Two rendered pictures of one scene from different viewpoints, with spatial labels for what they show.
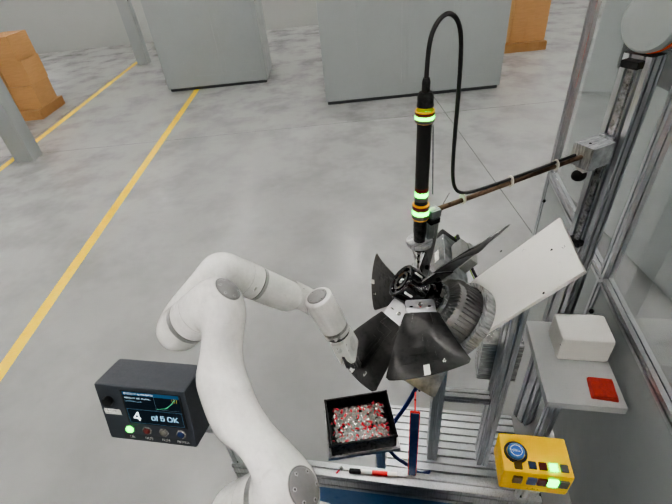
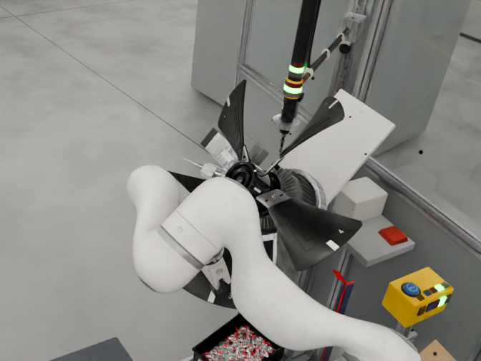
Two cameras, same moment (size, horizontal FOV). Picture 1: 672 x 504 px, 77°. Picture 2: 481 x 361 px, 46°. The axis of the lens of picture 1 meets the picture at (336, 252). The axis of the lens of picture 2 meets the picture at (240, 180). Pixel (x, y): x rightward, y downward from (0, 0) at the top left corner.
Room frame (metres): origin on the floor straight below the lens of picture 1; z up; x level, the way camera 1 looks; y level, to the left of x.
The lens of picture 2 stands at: (0.13, 0.82, 2.13)
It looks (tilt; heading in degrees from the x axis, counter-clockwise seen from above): 34 degrees down; 311
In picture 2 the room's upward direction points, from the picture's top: 9 degrees clockwise
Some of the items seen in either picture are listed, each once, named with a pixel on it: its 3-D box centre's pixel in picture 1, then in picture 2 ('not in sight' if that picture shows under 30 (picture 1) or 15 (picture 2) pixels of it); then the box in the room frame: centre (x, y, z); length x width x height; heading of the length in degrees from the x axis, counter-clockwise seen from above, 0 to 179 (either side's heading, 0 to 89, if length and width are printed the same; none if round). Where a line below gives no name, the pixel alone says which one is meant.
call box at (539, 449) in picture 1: (530, 464); (416, 298); (0.50, -0.44, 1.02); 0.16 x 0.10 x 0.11; 77
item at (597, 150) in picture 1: (593, 152); (352, 26); (1.15, -0.81, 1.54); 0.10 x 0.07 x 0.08; 112
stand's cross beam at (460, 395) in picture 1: (465, 395); not in sight; (0.99, -0.47, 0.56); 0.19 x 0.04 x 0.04; 77
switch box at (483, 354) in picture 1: (498, 354); not in sight; (1.06, -0.60, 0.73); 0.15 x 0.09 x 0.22; 77
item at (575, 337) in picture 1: (578, 333); (355, 198); (0.97, -0.84, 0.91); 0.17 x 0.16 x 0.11; 77
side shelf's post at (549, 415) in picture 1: (544, 427); (333, 304); (0.90, -0.79, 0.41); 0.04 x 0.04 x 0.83; 77
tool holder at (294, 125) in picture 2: (422, 227); (290, 105); (0.92, -0.24, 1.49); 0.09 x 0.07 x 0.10; 112
